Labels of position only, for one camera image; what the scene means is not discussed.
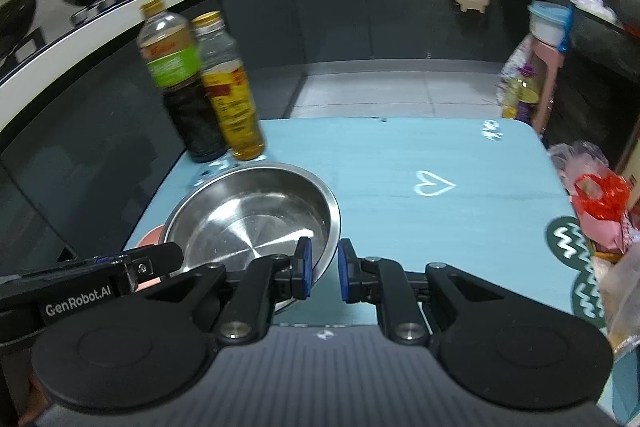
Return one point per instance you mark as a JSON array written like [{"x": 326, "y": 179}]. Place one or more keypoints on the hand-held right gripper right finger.
[{"x": 345, "y": 276}]

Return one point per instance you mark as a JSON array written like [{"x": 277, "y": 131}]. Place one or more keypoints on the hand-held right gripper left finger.
[{"x": 305, "y": 268}]

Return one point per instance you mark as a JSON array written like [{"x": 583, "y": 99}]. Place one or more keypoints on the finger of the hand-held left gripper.
[
  {"x": 95, "y": 263},
  {"x": 160, "y": 259}
]

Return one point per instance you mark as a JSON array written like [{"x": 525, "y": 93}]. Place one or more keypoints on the stainless steel basin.
[{"x": 250, "y": 217}]

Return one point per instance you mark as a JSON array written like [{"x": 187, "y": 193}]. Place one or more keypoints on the teal printed tablecloth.
[{"x": 450, "y": 232}]

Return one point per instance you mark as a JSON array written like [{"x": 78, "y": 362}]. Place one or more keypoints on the dark sauce bottle green label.
[{"x": 185, "y": 107}]

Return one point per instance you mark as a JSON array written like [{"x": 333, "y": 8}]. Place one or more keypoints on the oil bottle yellow label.
[{"x": 235, "y": 107}]

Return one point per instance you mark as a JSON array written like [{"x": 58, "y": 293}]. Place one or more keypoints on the yellow oil jug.
[{"x": 521, "y": 94}]

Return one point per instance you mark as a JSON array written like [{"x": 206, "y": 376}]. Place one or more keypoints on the gas stove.
[{"x": 107, "y": 4}]

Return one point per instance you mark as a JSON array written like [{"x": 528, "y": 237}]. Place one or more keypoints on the dark kitchen cabinets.
[{"x": 375, "y": 17}]

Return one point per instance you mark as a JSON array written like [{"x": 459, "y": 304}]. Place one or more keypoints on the red plastic bag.
[{"x": 600, "y": 199}]

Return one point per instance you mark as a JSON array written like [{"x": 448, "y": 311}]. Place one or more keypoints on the pink plastic stool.
[{"x": 545, "y": 72}]

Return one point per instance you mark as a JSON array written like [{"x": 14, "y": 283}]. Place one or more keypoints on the cardboard box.
[{"x": 631, "y": 167}]

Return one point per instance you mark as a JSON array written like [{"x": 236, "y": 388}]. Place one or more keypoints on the plastic container blue lid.
[{"x": 549, "y": 22}]

